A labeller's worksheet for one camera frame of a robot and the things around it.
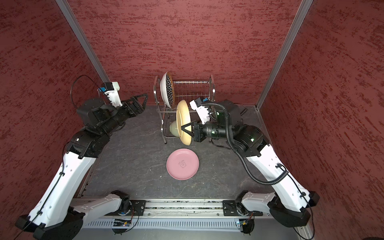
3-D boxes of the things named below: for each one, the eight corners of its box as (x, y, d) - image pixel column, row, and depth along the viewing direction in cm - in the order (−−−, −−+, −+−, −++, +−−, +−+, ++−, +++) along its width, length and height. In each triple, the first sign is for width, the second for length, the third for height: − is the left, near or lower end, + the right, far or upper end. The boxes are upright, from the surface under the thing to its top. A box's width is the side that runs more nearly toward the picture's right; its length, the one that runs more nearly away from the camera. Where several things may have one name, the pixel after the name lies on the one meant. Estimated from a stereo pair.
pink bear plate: (165, 179, 85) (164, 178, 83) (169, 150, 98) (168, 148, 96) (198, 179, 86) (199, 178, 84) (198, 150, 98) (198, 148, 96)
